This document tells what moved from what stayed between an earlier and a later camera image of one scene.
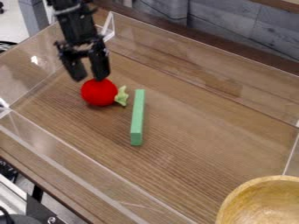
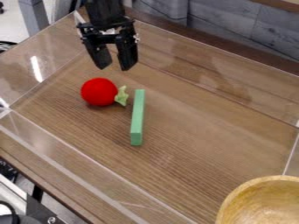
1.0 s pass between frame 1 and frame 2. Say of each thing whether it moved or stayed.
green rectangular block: stayed
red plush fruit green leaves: stayed
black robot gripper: moved
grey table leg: stayed
